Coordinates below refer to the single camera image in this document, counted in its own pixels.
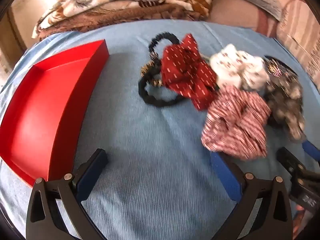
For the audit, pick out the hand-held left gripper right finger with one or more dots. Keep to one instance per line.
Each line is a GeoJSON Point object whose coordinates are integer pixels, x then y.
{"type": "Point", "coordinates": [226, 177]}

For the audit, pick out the red cardboard box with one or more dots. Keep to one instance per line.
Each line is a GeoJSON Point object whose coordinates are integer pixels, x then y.
{"type": "Point", "coordinates": [50, 100]}

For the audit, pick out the red white striped scrunchie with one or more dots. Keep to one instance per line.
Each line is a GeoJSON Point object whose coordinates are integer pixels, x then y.
{"type": "Point", "coordinates": [235, 122]}

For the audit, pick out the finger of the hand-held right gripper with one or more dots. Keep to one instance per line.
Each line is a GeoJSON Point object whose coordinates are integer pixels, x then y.
{"type": "Point", "coordinates": [311, 148]}
{"type": "Point", "coordinates": [290, 161]}

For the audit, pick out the dark red dotted scrunchie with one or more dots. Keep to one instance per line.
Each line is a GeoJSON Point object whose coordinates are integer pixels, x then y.
{"type": "Point", "coordinates": [185, 70]}

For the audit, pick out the white dotted scrunchie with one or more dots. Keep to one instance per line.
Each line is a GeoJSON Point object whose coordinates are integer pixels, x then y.
{"type": "Point", "coordinates": [235, 67]}

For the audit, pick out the grey sheer scrunchie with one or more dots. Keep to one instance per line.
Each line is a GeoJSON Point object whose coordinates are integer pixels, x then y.
{"type": "Point", "coordinates": [287, 102]}

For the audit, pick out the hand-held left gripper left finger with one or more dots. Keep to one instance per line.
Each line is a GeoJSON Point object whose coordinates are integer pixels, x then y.
{"type": "Point", "coordinates": [91, 172]}

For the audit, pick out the striped floral pillow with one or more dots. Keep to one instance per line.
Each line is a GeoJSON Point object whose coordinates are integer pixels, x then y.
{"type": "Point", "coordinates": [302, 30]}

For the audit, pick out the sequin bow hair clip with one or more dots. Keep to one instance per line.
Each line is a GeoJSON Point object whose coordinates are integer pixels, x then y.
{"type": "Point", "coordinates": [278, 67]}

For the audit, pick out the black scrunchie with sparkly bead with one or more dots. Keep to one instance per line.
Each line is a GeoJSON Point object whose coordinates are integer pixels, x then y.
{"type": "Point", "coordinates": [162, 36]}

